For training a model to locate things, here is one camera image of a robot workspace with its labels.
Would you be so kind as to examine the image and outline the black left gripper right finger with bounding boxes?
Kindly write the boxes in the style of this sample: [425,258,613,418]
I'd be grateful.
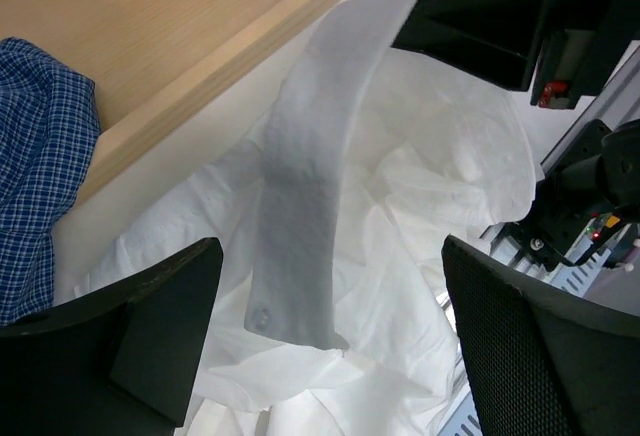
[441,236,639,435]

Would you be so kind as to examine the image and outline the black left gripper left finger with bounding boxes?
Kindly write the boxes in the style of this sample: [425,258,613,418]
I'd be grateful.
[1,238,223,435]

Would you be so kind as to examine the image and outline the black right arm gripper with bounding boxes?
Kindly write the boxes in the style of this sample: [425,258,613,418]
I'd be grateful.
[393,0,639,109]

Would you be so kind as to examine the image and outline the white shirt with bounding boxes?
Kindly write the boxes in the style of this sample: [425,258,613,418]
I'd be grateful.
[73,0,536,435]

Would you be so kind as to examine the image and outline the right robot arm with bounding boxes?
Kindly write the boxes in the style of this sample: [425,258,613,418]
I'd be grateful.
[394,0,639,435]

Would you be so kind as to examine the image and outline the blue plaid shirt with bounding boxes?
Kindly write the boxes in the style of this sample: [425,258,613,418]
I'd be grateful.
[1,37,100,325]

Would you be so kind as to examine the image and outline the wooden clothes rack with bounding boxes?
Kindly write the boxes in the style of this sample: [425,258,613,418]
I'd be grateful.
[1,0,340,202]

